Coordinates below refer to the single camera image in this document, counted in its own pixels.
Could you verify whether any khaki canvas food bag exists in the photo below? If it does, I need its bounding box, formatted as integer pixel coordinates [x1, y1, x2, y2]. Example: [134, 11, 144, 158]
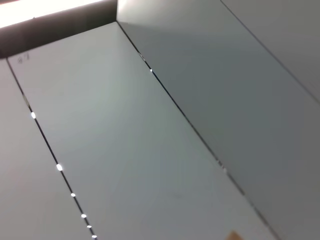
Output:
[223, 229, 245, 240]

